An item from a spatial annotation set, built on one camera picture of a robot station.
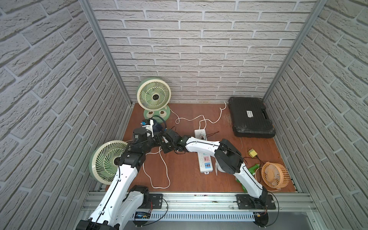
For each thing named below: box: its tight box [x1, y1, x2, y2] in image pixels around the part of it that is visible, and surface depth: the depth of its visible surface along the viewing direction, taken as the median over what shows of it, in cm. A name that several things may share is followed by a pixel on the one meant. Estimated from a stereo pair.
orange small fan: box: [261, 161, 290, 191], surface depth 76 cm
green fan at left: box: [89, 140, 128, 185], surface depth 71 cm
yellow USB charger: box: [248, 148, 258, 159], surface depth 91 cm
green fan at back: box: [136, 77, 172, 123], surface depth 94 cm
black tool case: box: [228, 96, 276, 139], surface depth 102 cm
